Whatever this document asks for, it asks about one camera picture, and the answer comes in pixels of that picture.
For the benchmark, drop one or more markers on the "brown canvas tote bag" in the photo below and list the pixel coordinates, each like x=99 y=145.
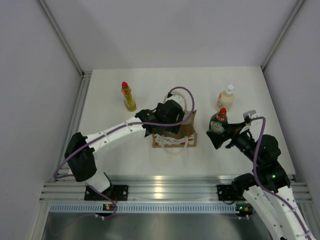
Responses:
x=175 y=144

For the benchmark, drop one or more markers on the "aluminium frame post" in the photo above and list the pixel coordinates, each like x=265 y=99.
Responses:
x=60 y=35
x=289 y=21

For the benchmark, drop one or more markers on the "white slotted cable duct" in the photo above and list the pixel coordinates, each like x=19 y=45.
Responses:
x=158 y=208

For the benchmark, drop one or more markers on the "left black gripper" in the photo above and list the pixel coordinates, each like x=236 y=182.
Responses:
x=173 y=128

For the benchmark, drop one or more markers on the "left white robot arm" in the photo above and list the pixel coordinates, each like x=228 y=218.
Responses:
x=85 y=151

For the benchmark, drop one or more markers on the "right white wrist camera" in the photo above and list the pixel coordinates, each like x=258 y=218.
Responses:
x=249 y=115

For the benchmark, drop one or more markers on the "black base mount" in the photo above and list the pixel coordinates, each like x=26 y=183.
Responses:
x=115 y=193
x=226 y=194

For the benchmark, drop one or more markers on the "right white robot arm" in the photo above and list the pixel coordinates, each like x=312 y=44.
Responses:
x=268 y=188

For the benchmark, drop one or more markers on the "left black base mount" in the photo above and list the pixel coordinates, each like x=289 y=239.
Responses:
x=115 y=193

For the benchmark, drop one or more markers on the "small brown bottle red cap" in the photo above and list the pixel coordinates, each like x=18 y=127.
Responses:
x=128 y=99

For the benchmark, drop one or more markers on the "left aluminium frame post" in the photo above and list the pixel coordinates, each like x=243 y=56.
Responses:
x=60 y=35

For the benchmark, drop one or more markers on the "right aluminium frame post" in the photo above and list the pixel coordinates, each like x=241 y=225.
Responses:
x=289 y=21

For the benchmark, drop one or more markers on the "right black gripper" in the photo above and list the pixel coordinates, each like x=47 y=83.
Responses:
x=232 y=130

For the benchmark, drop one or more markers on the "cream pump lotion bottle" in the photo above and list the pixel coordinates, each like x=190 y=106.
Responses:
x=226 y=98

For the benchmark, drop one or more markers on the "aluminium mounting rail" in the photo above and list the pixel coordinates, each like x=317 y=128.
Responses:
x=145 y=189

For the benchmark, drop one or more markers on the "dark bottle red cap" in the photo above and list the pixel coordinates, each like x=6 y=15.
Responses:
x=217 y=120

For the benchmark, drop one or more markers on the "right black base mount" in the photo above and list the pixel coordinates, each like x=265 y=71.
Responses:
x=226 y=194

